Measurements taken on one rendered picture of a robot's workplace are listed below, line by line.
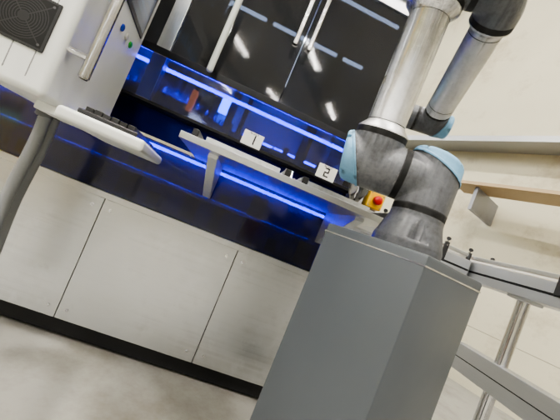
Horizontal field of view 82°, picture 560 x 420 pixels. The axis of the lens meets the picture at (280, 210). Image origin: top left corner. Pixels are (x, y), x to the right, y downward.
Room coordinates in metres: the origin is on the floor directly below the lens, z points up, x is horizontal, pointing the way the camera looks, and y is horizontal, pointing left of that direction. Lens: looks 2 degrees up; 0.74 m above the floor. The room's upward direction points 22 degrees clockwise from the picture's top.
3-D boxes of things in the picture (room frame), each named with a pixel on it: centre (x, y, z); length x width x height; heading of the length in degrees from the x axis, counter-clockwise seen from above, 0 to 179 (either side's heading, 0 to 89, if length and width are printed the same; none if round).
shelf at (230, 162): (1.17, 0.02, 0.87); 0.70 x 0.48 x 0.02; 98
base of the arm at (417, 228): (0.71, -0.29, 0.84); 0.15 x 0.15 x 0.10
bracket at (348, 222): (1.19, -0.22, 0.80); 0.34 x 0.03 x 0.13; 8
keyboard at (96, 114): (0.96, 0.52, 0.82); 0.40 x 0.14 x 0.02; 15
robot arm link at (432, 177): (0.71, -0.28, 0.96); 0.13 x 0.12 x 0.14; 79
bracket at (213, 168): (1.12, 0.27, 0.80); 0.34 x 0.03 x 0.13; 8
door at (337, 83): (1.35, -0.04, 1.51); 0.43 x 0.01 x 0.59; 98
